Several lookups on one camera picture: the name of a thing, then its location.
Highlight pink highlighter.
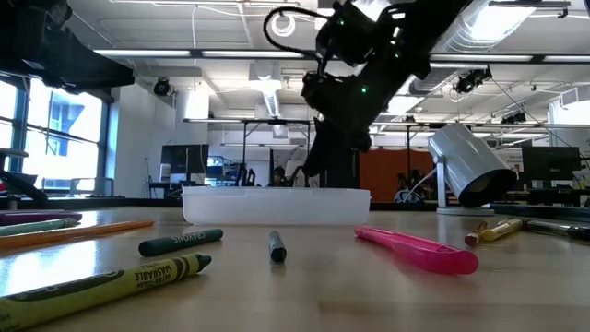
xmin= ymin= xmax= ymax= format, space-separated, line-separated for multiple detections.
xmin=353 ymin=225 xmax=480 ymax=277

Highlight black frame stand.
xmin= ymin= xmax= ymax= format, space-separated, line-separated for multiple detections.
xmin=183 ymin=118 xmax=313 ymax=188

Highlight dark teal marker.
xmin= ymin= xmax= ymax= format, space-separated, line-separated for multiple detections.
xmin=268 ymin=230 xmax=288 ymax=264

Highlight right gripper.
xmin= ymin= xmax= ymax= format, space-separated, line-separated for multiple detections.
xmin=301 ymin=64 xmax=401 ymax=179

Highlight large window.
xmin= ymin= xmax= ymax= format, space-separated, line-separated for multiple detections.
xmin=0 ymin=77 xmax=110 ymax=195

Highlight ceiling light strip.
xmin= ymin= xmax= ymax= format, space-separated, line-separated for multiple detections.
xmin=428 ymin=53 xmax=590 ymax=65
xmin=94 ymin=48 xmax=305 ymax=59

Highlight dark green crayon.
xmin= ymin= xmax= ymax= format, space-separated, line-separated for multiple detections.
xmin=137 ymin=228 xmax=225 ymax=258

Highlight orange pencil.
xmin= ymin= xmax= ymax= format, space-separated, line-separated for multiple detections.
xmin=0 ymin=219 xmax=156 ymax=251

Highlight black ceiling device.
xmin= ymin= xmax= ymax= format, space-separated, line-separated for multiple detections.
xmin=454 ymin=67 xmax=492 ymax=95

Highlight yellow highlighter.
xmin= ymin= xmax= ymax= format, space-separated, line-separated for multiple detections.
xmin=481 ymin=218 xmax=526 ymax=243

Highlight yellow-green Crayola crayon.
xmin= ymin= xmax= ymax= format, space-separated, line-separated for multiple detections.
xmin=0 ymin=252 xmax=213 ymax=332

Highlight orange partition wall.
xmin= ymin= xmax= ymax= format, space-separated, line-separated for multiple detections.
xmin=359 ymin=148 xmax=437 ymax=190

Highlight white ceiling ring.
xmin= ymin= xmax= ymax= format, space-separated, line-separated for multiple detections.
xmin=270 ymin=12 xmax=297 ymax=38

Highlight black computer monitor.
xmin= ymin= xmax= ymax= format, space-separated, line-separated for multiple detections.
xmin=160 ymin=144 xmax=209 ymax=184
xmin=522 ymin=146 xmax=582 ymax=184

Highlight white desk lamp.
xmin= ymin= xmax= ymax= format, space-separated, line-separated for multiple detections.
xmin=427 ymin=123 xmax=518 ymax=217

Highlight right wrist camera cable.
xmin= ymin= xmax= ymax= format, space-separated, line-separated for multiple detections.
xmin=263 ymin=6 xmax=329 ymax=75

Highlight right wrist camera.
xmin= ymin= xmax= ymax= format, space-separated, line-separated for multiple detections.
xmin=301 ymin=69 xmax=334 ymax=111

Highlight silver ceiling duct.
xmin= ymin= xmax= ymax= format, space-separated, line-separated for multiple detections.
xmin=407 ymin=0 xmax=540 ymax=96

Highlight teal pencil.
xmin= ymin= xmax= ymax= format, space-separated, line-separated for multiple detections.
xmin=0 ymin=217 xmax=80 ymax=237

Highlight black frame strut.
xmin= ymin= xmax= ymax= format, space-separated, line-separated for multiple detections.
xmin=0 ymin=169 xmax=50 ymax=209

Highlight black pen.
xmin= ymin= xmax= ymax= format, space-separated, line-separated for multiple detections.
xmin=525 ymin=219 xmax=590 ymax=242

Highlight clear plastic supply box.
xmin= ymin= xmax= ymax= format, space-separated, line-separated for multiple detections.
xmin=181 ymin=185 xmax=372 ymax=227

